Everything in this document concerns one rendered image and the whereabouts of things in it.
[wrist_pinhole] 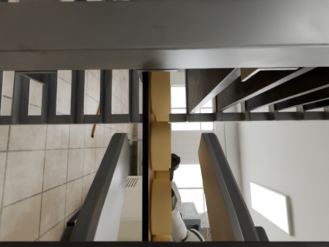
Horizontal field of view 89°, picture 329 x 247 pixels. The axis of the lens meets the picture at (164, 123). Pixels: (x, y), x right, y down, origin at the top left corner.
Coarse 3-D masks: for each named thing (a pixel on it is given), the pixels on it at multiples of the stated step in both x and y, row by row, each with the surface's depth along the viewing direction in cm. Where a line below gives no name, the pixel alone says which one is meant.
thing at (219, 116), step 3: (213, 99) 54; (213, 102) 54; (213, 105) 54; (216, 105) 52; (213, 108) 54; (216, 108) 52; (213, 111) 54; (216, 111) 52; (222, 111) 54; (213, 114) 54; (216, 114) 52; (219, 114) 54; (222, 114) 54; (213, 117) 54; (216, 117) 52; (219, 117) 54; (222, 117) 54; (213, 120) 54; (216, 120) 52; (219, 120) 54; (222, 120) 54
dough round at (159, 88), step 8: (152, 72) 16; (160, 72) 16; (168, 72) 16; (152, 80) 16; (160, 80) 16; (168, 80) 16; (152, 88) 15; (160, 88) 15; (168, 88) 16; (152, 96) 16; (160, 96) 16; (168, 96) 16; (152, 104) 16; (160, 104) 16; (168, 104) 16; (152, 112) 17; (160, 112) 17; (168, 112) 17
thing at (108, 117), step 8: (104, 0) 57; (112, 0) 58; (104, 72) 55; (112, 72) 56; (104, 80) 55; (112, 80) 56; (104, 88) 55; (104, 96) 55; (104, 104) 55; (104, 112) 54; (104, 120) 54
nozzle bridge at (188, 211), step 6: (186, 204) 172; (192, 204) 172; (180, 210) 161; (186, 210) 160; (192, 210) 160; (186, 216) 150; (192, 216) 150; (198, 216) 150; (186, 222) 145; (192, 222) 145; (198, 222) 145; (192, 228) 154; (198, 228) 145
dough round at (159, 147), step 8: (152, 128) 16; (160, 128) 16; (168, 128) 16; (152, 136) 15; (160, 136) 15; (168, 136) 15; (152, 144) 15; (160, 144) 15; (168, 144) 15; (152, 152) 15; (160, 152) 15; (168, 152) 15; (152, 160) 15; (160, 160) 15; (168, 160) 15; (152, 168) 16; (160, 168) 16; (168, 168) 16
